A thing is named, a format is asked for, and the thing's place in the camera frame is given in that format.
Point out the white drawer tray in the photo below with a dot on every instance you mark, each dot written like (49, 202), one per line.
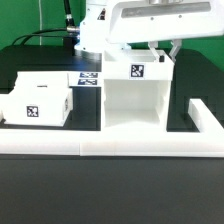
(51, 79)
(41, 106)

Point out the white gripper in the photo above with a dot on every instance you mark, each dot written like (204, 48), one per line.
(133, 21)

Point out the white fiducial marker plate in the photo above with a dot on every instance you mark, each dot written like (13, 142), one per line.
(85, 79)

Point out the white front drawer tray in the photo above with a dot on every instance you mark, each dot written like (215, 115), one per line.
(41, 106)

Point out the white L-shaped fence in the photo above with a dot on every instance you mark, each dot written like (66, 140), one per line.
(207, 141)

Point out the white drawer cabinet box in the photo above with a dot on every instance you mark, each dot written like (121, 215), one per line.
(136, 89)

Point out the white rear drawer tray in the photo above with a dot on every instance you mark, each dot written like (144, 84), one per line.
(51, 79)

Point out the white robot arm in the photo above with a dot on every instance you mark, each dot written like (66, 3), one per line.
(93, 29)

